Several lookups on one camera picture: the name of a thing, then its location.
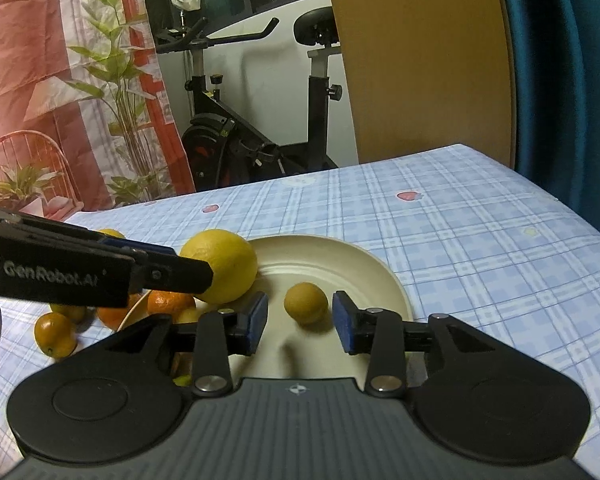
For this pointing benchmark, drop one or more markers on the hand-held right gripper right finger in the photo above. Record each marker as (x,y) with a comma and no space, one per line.
(342,322)

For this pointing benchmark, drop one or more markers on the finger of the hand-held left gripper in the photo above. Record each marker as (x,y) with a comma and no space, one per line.
(180,274)
(140,246)

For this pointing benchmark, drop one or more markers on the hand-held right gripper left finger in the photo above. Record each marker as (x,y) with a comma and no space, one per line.
(257,322)

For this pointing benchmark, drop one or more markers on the small yellow-brown fruit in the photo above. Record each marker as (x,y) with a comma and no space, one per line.
(306,302)

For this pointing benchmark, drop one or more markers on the large yellow lemon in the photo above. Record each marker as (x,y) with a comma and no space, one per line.
(111,234)
(232,260)

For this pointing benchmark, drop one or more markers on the beige plate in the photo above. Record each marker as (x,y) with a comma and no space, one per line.
(330,265)

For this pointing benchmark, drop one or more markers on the yellowish orange citrus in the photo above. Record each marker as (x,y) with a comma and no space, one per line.
(55,336)

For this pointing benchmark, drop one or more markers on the orange mandarin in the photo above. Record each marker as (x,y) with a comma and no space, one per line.
(111,318)
(180,363)
(171,304)

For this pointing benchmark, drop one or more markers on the small yellow fruit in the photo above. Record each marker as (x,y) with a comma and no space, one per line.
(187,316)

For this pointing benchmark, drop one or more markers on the green apple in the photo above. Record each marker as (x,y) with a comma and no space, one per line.
(71,313)

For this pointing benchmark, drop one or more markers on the small green fruit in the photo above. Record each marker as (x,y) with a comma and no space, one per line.
(182,380)

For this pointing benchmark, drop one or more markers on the black exercise bike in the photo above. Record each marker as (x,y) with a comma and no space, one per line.
(220,135)

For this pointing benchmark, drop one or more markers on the blue plaid tablecloth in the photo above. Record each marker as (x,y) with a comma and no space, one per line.
(480,235)

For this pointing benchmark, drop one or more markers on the red printed plant curtain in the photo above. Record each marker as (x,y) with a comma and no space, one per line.
(55,85)

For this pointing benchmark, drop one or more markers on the brown wooden board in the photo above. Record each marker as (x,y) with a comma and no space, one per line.
(420,60)

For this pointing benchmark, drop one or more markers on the blue curtain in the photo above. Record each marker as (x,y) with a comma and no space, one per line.
(570,85)

